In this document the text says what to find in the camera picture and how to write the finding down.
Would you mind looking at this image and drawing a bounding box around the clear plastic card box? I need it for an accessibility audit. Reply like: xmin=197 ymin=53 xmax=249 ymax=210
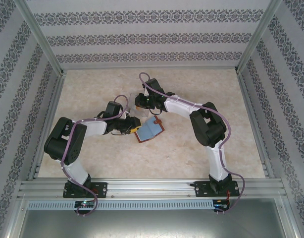
xmin=128 ymin=93 xmax=151 ymax=119

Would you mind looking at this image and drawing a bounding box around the brown leather card holder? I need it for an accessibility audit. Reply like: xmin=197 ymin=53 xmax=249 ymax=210
xmin=134 ymin=116 xmax=165 ymax=144

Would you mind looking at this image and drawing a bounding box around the small circuit board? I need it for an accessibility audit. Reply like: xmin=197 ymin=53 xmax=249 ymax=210
xmin=213 ymin=199 xmax=231 ymax=208
xmin=74 ymin=200 xmax=96 ymax=208

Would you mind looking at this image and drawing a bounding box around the grey sheet metal panel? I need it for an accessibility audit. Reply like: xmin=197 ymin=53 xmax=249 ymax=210
xmin=8 ymin=195 xmax=299 ymax=238

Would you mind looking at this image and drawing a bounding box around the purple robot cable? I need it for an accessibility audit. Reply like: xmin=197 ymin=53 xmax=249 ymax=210
xmin=139 ymin=72 xmax=247 ymax=214
xmin=60 ymin=95 xmax=130 ymax=217

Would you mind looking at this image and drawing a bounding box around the aluminium table end rail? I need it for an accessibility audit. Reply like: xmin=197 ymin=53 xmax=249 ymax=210
xmin=61 ymin=65 xmax=239 ymax=71

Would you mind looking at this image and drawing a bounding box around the aluminium mounting rail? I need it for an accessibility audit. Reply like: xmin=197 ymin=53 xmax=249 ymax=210
xmin=17 ymin=178 xmax=284 ymax=199

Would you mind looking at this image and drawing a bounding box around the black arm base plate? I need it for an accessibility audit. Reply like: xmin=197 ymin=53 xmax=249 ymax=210
xmin=62 ymin=181 xmax=109 ymax=199
xmin=194 ymin=180 xmax=241 ymax=198

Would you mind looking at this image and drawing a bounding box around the aluminium table side rail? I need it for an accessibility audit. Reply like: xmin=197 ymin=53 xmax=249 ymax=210
xmin=235 ymin=70 xmax=276 ymax=179
xmin=27 ymin=70 xmax=68 ymax=181

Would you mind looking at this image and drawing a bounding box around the slotted grey cable duct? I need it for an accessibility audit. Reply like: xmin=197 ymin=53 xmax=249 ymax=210
xmin=26 ymin=200 xmax=215 ymax=211

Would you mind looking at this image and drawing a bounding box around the aluminium frame post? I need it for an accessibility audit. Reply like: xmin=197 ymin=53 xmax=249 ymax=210
xmin=234 ymin=0 xmax=283 ymax=74
xmin=12 ymin=0 xmax=68 ymax=76

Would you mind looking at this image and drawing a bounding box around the aluminium frame beam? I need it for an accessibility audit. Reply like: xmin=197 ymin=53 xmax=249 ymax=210
xmin=3 ymin=195 xmax=28 ymax=238
xmin=274 ymin=198 xmax=304 ymax=238

